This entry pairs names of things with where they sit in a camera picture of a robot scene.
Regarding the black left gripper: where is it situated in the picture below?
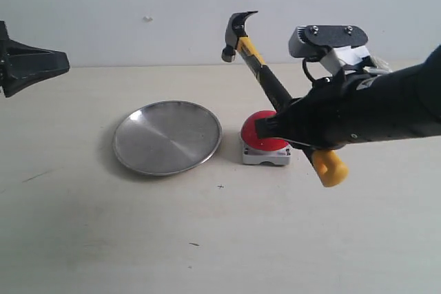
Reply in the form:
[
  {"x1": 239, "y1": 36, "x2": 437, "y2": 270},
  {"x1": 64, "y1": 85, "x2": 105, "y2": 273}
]
[{"x1": 0, "y1": 21, "x2": 70, "y2": 98}]

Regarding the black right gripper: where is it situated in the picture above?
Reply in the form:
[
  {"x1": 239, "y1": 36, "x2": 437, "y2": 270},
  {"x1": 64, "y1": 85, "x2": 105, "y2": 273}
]
[{"x1": 254, "y1": 73, "x2": 372, "y2": 151}]

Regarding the black yellow claw hammer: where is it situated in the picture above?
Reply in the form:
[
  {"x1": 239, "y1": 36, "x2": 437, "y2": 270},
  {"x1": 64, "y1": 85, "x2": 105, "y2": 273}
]
[{"x1": 221, "y1": 11, "x2": 349, "y2": 187}]

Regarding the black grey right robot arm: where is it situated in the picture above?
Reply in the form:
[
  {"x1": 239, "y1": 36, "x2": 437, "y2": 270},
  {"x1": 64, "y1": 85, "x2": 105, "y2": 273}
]
[{"x1": 255, "y1": 48, "x2": 440, "y2": 149}]

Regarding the red dome push button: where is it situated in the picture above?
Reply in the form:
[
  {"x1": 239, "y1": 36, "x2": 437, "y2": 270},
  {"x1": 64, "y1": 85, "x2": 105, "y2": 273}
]
[{"x1": 240, "y1": 110, "x2": 291, "y2": 166}]

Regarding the round steel plate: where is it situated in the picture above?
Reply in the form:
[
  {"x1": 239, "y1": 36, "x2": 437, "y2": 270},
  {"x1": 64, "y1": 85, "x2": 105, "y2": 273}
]
[{"x1": 112, "y1": 100, "x2": 223, "y2": 177}]

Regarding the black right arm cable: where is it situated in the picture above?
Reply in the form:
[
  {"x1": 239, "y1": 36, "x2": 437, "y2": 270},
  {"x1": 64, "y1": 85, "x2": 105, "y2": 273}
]
[{"x1": 302, "y1": 58, "x2": 328, "y2": 85}]

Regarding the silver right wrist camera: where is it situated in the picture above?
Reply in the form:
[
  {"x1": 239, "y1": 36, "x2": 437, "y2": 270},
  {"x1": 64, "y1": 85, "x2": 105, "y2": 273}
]
[{"x1": 288, "y1": 25, "x2": 371, "y2": 76}]

